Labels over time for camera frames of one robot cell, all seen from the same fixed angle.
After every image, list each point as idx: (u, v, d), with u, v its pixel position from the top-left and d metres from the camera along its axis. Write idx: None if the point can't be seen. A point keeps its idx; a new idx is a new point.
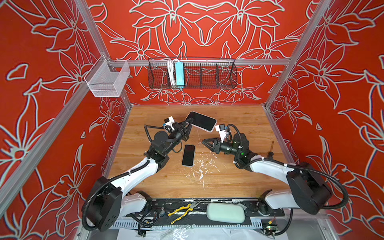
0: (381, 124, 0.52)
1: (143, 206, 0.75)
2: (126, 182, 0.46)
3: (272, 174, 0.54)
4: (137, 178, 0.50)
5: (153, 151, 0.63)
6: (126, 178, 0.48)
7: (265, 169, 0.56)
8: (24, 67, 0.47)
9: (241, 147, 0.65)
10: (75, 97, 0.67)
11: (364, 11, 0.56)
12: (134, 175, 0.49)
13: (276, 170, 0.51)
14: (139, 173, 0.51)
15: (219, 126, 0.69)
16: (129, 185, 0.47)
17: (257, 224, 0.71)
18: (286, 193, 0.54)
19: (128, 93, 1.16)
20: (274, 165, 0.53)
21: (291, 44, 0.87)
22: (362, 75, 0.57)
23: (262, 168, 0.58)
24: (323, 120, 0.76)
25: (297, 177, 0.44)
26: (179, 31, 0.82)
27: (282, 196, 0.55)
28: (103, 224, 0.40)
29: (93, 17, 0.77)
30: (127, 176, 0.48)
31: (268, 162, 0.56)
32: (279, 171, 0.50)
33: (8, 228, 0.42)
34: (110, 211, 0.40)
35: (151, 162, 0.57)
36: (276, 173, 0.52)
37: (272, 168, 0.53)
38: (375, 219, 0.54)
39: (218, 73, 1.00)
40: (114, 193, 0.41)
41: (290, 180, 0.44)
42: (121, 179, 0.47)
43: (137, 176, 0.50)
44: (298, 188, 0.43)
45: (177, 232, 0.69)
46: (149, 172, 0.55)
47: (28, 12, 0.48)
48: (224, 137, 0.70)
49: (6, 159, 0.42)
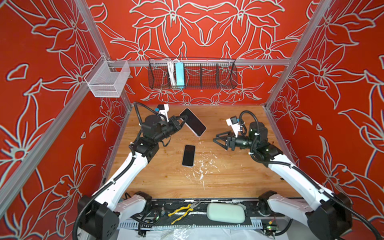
0: (381, 124, 0.52)
1: (143, 206, 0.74)
2: (113, 193, 0.42)
3: (295, 186, 0.47)
4: (125, 182, 0.45)
5: (137, 144, 0.55)
6: (111, 188, 0.42)
7: (288, 179, 0.49)
8: (24, 67, 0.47)
9: (257, 134, 0.57)
10: (76, 97, 0.67)
11: (364, 11, 0.56)
12: (119, 181, 0.44)
13: (300, 185, 0.45)
14: (125, 175, 0.46)
15: (231, 119, 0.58)
16: (117, 195, 0.43)
17: (257, 224, 0.71)
18: (296, 207, 0.52)
19: (128, 93, 1.16)
20: (303, 180, 0.46)
21: (291, 44, 0.87)
22: (362, 75, 0.57)
23: (284, 176, 0.50)
24: (323, 120, 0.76)
25: (330, 209, 0.39)
26: (179, 31, 0.82)
27: (290, 207, 0.53)
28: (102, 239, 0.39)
29: (92, 17, 0.77)
30: (111, 185, 0.43)
31: (297, 173, 0.48)
32: (306, 189, 0.44)
33: (8, 228, 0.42)
34: (104, 226, 0.38)
35: (137, 156, 0.51)
36: (300, 188, 0.46)
37: (298, 181, 0.46)
38: (375, 219, 0.54)
39: (218, 73, 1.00)
40: (101, 208, 0.38)
41: (319, 208, 0.41)
42: (105, 191, 0.42)
43: (124, 179, 0.45)
44: (324, 219, 0.38)
45: (177, 232, 0.69)
46: (138, 168, 0.50)
47: (28, 12, 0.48)
48: (238, 130, 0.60)
49: (6, 159, 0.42)
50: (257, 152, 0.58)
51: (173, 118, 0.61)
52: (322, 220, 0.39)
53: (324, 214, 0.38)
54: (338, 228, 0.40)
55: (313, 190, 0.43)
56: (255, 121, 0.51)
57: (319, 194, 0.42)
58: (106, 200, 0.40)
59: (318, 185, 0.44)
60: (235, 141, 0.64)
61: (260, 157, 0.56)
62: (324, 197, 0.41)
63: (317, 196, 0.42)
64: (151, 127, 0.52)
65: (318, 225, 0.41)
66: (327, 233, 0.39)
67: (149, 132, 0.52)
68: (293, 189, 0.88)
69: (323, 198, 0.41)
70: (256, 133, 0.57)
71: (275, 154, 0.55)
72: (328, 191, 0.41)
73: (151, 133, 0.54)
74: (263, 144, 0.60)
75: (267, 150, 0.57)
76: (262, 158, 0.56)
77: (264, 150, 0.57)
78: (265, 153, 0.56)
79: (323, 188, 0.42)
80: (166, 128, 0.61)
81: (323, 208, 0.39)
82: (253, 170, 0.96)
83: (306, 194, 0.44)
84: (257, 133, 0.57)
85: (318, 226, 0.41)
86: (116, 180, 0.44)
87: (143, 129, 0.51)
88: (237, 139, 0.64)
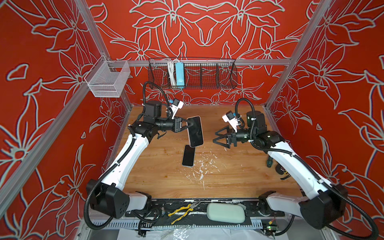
0: (381, 124, 0.52)
1: (145, 202, 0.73)
2: (119, 174, 0.42)
3: (293, 175, 0.47)
4: (129, 163, 0.46)
5: (136, 126, 0.53)
6: (116, 170, 0.43)
7: (287, 166, 0.48)
8: (24, 67, 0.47)
9: (254, 119, 0.58)
10: (75, 97, 0.67)
11: (364, 11, 0.56)
12: (123, 163, 0.44)
13: (299, 174, 0.45)
14: (129, 156, 0.46)
15: (226, 114, 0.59)
16: (124, 175, 0.44)
17: (257, 224, 0.71)
18: (291, 200, 0.53)
19: (128, 93, 1.16)
20: (303, 169, 0.45)
21: (291, 44, 0.87)
22: (363, 75, 0.57)
23: (283, 162, 0.49)
24: (323, 120, 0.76)
25: (327, 200, 0.38)
26: (179, 31, 0.82)
27: (285, 201, 0.55)
28: (116, 216, 0.41)
29: (92, 17, 0.77)
30: (116, 167, 0.43)
31: (297, 161, 0.47)
32: (304, 178, 0.43)
33: (8, 228, 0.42)
34: (116, 204, 0.40)
35: (137, 136, 0.50)
36: (298, 177, 0.45)
37: (297, 170, 0.45)
38: (375, 219, 0.54)
39: (218, 73, 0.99)
40: (110, 189, 0.39)
41: (316, 198, 0.40)
42: (111, 173, 0.42)
43: (128, 159, 0.45)
44: (319, 208, 0.39)
45: (177, 232, 0.69)
46: (140, 148, 0.50)
47: (28, 12, 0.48)
48: (236, 124, 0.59)
49: (6, 159, 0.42)
50: (257, 139, 0.55)
51: (178, 121, 0.63)
52: (315, 208, 0.40)
53: (320, 203, 0.38)
54: (330, 216, 0.39)
55: (312, 180, 0.42)
56: (250, 105, 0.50)
57: (317, 184, 0.41)
58: (114, 181, 0.41)
59: (318, 176, 0.43)
60: (237, 137, 0.63)
61: (260, 143, 0.54)
62: (322, 187, 0.41)
63: (315, 186, 0.41)
64: (154, 107, 0.56)
65: (310, 211, 0.42)
66: (320, 221, 0.40)
67: (150, 113, 0.55)
68: (292, 189, 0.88)
69: (320, 188, 0.41)
70: (252, 118, 0.58)
71: (276, 142, 0.52)
72: (326, 182, 0.42)
73: (152, 115, 0.57)
74: (263, 131, 0.58)
75: (268, 137, 0.54)
76: (262, 145, 0.54)
77: (264, 136, 0.54)
78: (266, 139, 0.53)
79: (322, 179, 0.42)
80: (164, 119, 0.61)
81: (320, 198, 0.39)
82: (253, 170, 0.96)
83: (303, 183, 0.44)
84: (254, 118, 0.57)
85: (309, 212, 0.42)
86: (119, 162, 0.44)
87: (145, 109, 0.55)
88: (237, 134, 0.62)
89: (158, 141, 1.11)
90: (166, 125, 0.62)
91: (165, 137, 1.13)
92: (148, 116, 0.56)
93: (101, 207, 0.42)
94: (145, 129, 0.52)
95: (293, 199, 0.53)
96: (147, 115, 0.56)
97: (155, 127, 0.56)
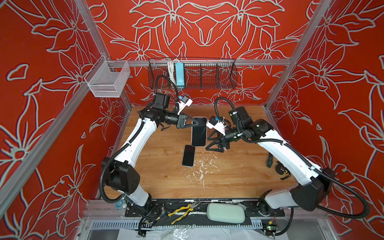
0: (381, 124, 0.52)
1: (145, 201, 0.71)
2: (131, 152, 0.46)
3: (285, 162, 0.46)
4: (140, 143, 0.50)
5: (145, 111, 0.56)
6: (128, 148, 0.46)
7: (278, 155, 0.48)
8: (24, 67, 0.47)
9: (235, 112, 0.58)
10: (76, 97, 0.67)
11: (364, 11, 0.56)
12: (134, 142, 0.48)
13: (290, 162, 0.44)
14: (139, 137, 0.49)
15: (210, 121, 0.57)
16: (135, 155, 0.48)
17: (257, 224, 0.71)
18: (284, 191, 0.54)
19: (128, 93, 1.16)
20: (294, 157, 0.44)
21: (291, 44, 0.87)
22: (362, 75, 0.57)
23: (274, 152, 0.48)
24: (323, 120, 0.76)
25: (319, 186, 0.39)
26: (179, 31, 0.82)
27: (280, 193, 0.56)
28: (129, 190, 0.45)
29: (92, 17, 0.77)
30: (128, 146, 0.46)
31: (287, 149, 0.46)
32: (296, 166, 0.43)
33: (8, 228, 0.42)
34: (129, 180, 0.44)
35: (146, 121, 0.53)
36: (289, 165, 0.45)
37: (289, 158, 0.45)
38: (375, 219, 0.54)
39: (218, 73, 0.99)
40: (123, 166, 0.42)
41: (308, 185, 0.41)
42: (123, 152, 0.45)
43: (139, 139, 0.49)
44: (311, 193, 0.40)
45: (177, 232, 0.69)
46: (149, 132, 0.54)
47: (28, 12, 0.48)
48: (222, 128, 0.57)
49: (6, 159, 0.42)
50: (246, 131, 0.52)
51: (183, 117, 0.64)
52: (307, 194, 0.41)
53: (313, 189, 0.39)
54: (320, 200, 0.40)
55: (304, 167, 0.42)
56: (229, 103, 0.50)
57: (309, 171, 0.42)
58: (126, 159, 0.44)
59: (309, 162, 0.43)
60: (226, 138, 0.62)
61: (251, 134, 0.51)
62: (313, 173, 0.41)
63: (307, 173, 0.41)
64: (164, 96, 0.62)
65: (301, 197, 0.43)
66: (311, 204, 0.42)
67: (159, 101, 0.60)
68: None
69: (313, 174, 0.41)
70: (234, 112, 0.58)
71: (266, 129, 0.51)
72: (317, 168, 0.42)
73: (162, 104, 0.60)
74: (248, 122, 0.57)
75: (257, 126, 0.51)
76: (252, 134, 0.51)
77: (253, 126, 0.51)
78: (255, 129, 0.51)
79: (313, 166, 0.43)
80: (170, 113, 0.64)
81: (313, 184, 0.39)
82: (253, 170, 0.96)
83: (294, 171, 0.44)
84: (235, 112, 0.58)
85: (300, 196, 0.44)
86: (131, 142, 0.47)
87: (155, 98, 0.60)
88: (225, 136, 0.61)
89: (159, 141, 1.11)
90: (171, 118, 0.64)
91: (165, 137, 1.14)
92: (157, 104, 0.60)
93: (115, 183, 0.45)
94: (153, 114, 0.55)
95: (286, 190, 0.54)
96: (157, 103, 0.60)
97: (163, 116, 0.60)
